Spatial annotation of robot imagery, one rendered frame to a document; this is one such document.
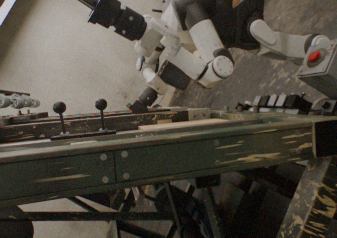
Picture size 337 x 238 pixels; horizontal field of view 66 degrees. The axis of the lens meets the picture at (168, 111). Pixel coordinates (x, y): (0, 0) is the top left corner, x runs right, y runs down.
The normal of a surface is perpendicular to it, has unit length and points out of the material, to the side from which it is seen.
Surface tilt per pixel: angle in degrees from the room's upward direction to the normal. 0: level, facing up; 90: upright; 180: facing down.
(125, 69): 90
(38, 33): 90
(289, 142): 90
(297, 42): 90
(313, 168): 0
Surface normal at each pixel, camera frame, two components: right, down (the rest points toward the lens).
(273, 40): 0.25, 0.04
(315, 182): -0.87, -0.44
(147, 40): 0.20, 0.62
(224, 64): 0.37, -0.27
